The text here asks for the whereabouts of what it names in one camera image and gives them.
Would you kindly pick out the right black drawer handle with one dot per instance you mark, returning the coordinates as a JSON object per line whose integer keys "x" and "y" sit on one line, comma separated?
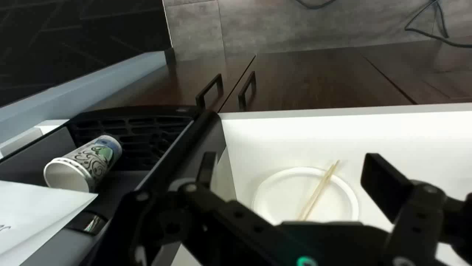
{"x": 249, "y": 83}

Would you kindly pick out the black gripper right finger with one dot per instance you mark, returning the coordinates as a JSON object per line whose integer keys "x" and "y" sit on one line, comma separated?
{"x": 403, "y": 201}

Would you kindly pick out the black drawer handle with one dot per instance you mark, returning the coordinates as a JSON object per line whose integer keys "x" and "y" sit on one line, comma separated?
{"x": 249, "y": 83}
{"x": 217, "y": 83}

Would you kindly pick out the black dish rack tray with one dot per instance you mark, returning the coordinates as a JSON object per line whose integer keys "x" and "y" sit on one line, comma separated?
{"x": 150, "y": 136}

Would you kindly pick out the left black drawer handle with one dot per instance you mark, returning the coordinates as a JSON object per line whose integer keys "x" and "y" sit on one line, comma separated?
{"x": 217, "y": 83}

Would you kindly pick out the white paper plate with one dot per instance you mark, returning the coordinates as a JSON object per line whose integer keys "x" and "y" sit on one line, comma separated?
{"x": 283, "y": 197}

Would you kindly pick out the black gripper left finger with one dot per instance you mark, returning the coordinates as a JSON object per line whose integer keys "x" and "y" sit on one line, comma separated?
{"x": 205, "y": 216}

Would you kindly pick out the white paper sheet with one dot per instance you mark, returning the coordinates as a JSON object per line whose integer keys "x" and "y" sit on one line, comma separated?
{"x": 31, "y": 215}

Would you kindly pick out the white paper cup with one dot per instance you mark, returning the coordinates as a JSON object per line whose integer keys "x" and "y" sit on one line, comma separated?
{"x": 86, "y": 166}

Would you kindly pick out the wooden chopstick pair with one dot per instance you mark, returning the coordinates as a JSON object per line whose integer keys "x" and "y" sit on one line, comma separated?
{"x": 319, "y": 191}

